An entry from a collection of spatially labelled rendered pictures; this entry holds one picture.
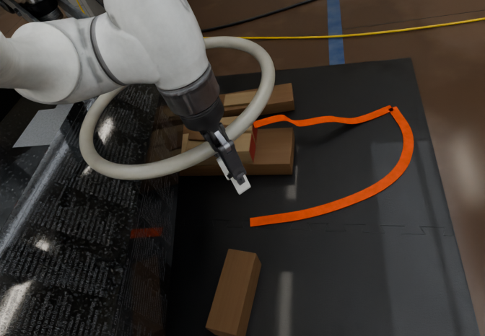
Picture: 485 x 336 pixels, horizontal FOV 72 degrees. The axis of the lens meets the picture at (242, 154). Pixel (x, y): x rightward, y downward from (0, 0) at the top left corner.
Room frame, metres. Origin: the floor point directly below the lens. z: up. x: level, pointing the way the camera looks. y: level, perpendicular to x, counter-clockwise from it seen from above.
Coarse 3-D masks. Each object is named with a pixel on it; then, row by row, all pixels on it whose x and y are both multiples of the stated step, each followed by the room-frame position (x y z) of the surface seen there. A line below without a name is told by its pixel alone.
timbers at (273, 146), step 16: (224, 96) 1.63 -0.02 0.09; (272, 96) 1.48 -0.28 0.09; (288, 96) 1.43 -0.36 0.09; (224, 112) 1.50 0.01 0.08; (240, 112) 1.48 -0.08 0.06; (272, 112) 1.42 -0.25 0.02; (272, 128) 1.22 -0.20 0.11; (288, 128) 1.18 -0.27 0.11; (256, 144) 1.15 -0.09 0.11; (272, 144) 1.11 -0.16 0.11; (288, 144) 1.07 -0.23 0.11; (256, 160) 1.05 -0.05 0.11; (272, 160) 1.02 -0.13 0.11; (288, 160) 0.98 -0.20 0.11
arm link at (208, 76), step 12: (192, 84) 0.41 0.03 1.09; (204, 84) 0.42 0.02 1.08; (216, 84) 0.43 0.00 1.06; (168, 96) 0.42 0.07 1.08; (180, 96) 0.41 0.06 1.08; (192, 96) 0.41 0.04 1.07; (204, 96) 0.41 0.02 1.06; (216, 96) 0.42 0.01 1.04; (180, 108) 0.41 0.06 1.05; (192, 108) 0.41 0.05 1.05; (204, 108) 0.41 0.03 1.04
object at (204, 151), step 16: (208, 48) 0.85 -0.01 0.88; (240, 48) 0.75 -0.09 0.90; (256, 48) 0.69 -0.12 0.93; (272, 64) 0.61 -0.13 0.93; (272, 80) 0.56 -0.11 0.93; (112, 96) 0.79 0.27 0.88; (256, 96) 0.52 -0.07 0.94; (96, 112) 0.73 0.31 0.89; (256, 112) 0.48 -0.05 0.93; (240, 128) 0.45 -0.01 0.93; (80, 144) 0.61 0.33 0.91; (208, 144) 0.44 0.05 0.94; (96, 160) 0.52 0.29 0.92; (176, 160) 0.43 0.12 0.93; (192, 160) 0.42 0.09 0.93; (112, 176) 0.47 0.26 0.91; (128, 176) 0.45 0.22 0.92; (144, 176) 0.43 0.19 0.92; (160, 176) 0.43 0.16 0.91
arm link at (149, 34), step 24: (120, 0) 0.42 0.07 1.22; (144, 0) 0.42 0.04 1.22; (168, 0) 0.42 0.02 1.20; (96, 24) 0.46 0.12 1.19; (120, 24) 0.42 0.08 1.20; (144, 24) 0.41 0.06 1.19; (168, 24) 0.41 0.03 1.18; (192, 24) 0.43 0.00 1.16; (96, 48) 0.44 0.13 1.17; (120, 48) 0.42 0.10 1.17; (144, 48) 0.41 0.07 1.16; (168, 48) 0.40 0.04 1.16; (192, 48) 0.42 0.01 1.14; (120, 72) 0.42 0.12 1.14; (144, 72) 0.41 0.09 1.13; (168, 72) 0.41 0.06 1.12; (192, 72) 0.41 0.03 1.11
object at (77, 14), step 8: (8, 0) 1.26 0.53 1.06; (56, 0) 1.24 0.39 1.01; (64, 0) 1.20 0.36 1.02; (16, 8) 1.23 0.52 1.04; (64, 8) 1.22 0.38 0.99; (72, 8) 1.15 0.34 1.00; (24, 16) 1.21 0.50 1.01; (32, 16) 1.15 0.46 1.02; (72, 16) 1.19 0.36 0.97; (80, 16) 1.12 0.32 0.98
